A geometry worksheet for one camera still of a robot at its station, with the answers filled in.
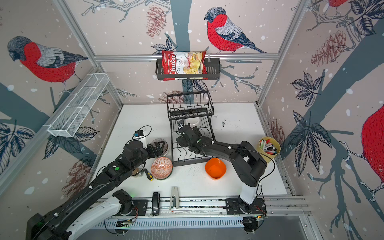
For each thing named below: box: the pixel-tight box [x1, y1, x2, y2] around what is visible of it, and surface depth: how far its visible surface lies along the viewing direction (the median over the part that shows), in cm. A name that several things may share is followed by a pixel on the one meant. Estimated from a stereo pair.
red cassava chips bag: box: [161, 50, 209, 81], surface depth 90 cm
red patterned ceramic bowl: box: [151, 157, 174, 181], surface depth 84 cm
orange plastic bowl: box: [205, 157, 227, 179], surface depth 85 cm
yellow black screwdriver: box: [143, 168, 154, 182], surface depth 85 cm
